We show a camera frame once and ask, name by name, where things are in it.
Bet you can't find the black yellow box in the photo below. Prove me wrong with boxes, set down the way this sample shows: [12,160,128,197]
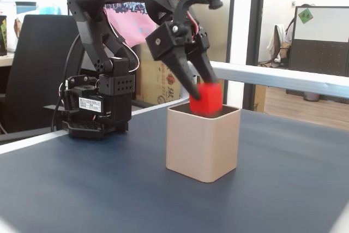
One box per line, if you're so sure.
[0,14,8,56]

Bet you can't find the black base cable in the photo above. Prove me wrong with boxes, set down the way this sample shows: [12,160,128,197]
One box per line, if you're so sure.
[51,35,82,133]

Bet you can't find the beige square metal container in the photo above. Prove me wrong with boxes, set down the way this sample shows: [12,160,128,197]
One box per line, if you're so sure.
[165,104,242,184]

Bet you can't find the person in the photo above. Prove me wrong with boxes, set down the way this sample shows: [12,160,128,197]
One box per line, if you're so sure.
[284,17,297,51]

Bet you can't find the black office partition with whiteboard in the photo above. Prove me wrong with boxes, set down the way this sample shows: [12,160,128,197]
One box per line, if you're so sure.
[288,5,349,77]

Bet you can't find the white box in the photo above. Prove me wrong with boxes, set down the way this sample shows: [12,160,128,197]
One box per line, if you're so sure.
[0,0,17,16]

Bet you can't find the white table edge rail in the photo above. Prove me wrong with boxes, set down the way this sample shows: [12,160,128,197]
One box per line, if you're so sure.
[131,100,189,116]
[0,130,69,155]

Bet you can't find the narrow cardboard box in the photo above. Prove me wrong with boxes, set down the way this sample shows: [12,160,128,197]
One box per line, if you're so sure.
[253,84,267,113]

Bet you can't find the teal box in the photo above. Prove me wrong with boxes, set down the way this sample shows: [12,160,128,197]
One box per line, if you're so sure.
[15,1,38,15]

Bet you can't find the cardboard box with red print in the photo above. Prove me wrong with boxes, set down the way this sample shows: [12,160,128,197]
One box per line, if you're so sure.
[135,43,182,105]

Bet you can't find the aluminium frame rail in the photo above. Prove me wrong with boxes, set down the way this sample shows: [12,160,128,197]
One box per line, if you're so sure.
[209,61,349,99]

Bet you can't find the green square sticker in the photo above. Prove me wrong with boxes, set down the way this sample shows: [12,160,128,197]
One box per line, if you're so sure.
[297,8,314,25]

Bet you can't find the blue tissue box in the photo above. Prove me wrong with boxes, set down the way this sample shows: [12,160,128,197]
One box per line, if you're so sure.
[39,5,61,15]

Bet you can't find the black office chair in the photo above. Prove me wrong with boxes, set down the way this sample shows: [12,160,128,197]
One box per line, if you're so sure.
[0,14,85,135]

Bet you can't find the red cube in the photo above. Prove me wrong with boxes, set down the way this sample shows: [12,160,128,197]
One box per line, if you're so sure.
[189,82,223,116]

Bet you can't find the pink cityscape banner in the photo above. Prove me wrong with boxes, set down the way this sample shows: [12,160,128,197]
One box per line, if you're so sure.
[73,0,157,50]

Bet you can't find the wrist camera with black bracket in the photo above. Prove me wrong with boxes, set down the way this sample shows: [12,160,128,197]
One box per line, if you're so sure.
[174,0,237,31]

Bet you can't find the brown bag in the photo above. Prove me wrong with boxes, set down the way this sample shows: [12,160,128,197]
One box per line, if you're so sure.
[13,17,22,39]

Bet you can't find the white hanging garment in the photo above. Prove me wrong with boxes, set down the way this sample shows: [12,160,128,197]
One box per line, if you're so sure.
[266,24,286,64]

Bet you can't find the black window frame post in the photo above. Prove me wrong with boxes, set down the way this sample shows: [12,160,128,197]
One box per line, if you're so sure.
[243,0,267,113]

